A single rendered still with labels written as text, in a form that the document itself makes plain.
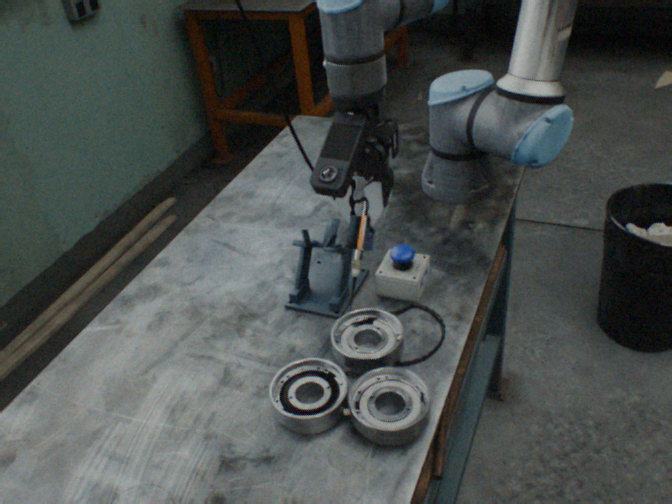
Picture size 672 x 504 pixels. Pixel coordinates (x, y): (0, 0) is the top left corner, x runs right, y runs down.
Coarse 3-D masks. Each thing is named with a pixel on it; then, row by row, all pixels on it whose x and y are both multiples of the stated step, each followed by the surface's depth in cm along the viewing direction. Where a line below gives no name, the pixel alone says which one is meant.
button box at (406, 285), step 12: (384, 264) 103; (396, 264) 102; (408, 264) 102; (420, 264) 102; (384, 276) 101; (396, 276) 100; (408, 276) 100; (420, 276) 100; (384, 288) 102; (396, 288) 101; (408, 288) 100; (420, 288) 101; (408, 300) 102
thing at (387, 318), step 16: (352, 320) 95; (384, 320) 95; (336, 336) 93; (352, 336) 93; (368, 336) 95; (384, 336) 92; (400, 336) 91; (336, 352) 90; (368, 352) 90; (400, 352) 90; (352, 368) 89; (368, 368) 88
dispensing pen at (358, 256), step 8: (352, 216) 90; (360, 216) 89; (352, 224) 90; (360, 224) 89; (352, 232) 90; (352, 240) 90; (352, 248) 90; (360, 256) 91; (352, 264) 92; (360, 264) 92; (352, 272) 92; (352, 280) 92; (352, 288) 92; (352, 296) 92
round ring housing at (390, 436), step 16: (384, 368) 85; (400, 368) 85; (368, 384) 85; (416, 384) 84; (352, 400) 83; (368, 400) 83; (384, 400) 85; (400, 400) 84; (352, 416) 81; (384, 416) 80; (400, 416) 80; (368, 432) 79; (384, 432) 78; (400, 432) 78; (416, 432) 79
